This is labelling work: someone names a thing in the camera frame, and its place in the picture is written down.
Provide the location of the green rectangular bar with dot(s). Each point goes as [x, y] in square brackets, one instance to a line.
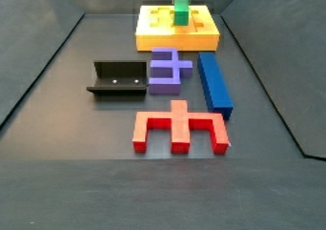
[180, 12]

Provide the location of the yellow slotted board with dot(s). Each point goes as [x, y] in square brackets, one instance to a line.
[156, 31]

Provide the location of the purple cross-shaped block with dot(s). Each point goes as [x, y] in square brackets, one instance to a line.
[167, 69]

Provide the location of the blue rectangular bar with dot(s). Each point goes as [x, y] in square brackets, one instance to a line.
[216, 96]

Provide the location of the red fork-shaped block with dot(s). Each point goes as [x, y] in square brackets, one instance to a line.
[180, 122]

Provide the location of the black angle bracket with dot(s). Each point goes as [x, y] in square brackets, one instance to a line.
[120, 77]

